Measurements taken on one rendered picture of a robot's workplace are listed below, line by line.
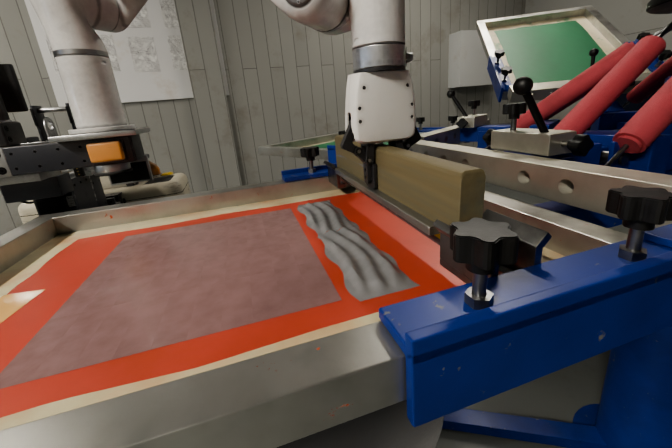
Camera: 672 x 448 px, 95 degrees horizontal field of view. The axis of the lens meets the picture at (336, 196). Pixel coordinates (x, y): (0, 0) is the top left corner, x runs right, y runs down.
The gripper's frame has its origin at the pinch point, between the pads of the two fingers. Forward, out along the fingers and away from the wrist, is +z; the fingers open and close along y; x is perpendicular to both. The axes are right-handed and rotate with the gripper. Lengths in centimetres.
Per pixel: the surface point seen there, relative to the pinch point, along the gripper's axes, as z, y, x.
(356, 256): 8.0, 8.6, 9.8
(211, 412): 5.0, 24.5, 29.1
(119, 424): 5.0, 29.4, 27.9
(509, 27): -46, -136, -115
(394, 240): 8.4, 1.7, 6.9
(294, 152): 7, 0, -87
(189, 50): -69, 54, -296
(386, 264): 7.7, 6.3, 13.9
